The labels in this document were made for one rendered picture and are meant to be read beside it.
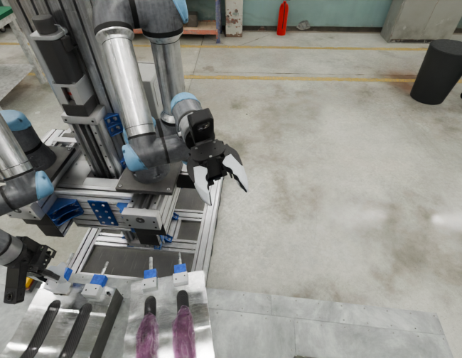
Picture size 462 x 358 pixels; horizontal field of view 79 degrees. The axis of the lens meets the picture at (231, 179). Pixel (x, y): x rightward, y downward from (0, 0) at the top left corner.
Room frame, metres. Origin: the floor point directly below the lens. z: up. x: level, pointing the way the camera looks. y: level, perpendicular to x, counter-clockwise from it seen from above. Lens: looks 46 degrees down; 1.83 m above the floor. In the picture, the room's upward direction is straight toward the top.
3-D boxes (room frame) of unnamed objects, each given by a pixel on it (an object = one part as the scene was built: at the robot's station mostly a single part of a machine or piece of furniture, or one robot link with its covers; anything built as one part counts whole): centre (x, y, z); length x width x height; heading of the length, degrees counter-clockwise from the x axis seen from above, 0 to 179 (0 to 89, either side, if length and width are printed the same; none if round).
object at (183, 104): (0.61, 0.11, 1.43); 0.11 x 0.08 x 0.09; 20
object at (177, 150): (0.61, 0.12, 1.34); 0.11 x 0.08 x 0.11; 110
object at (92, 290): (0.42, 0.46, 0.89); 0.13 x 0.05 x 0.05; 174
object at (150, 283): (0.46, 0.29, 0.86); 0.13 x 0.05 x 0.05; 11
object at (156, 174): (0.82, 0.32, 1.09); 0.15 x 0.15 x 0.10
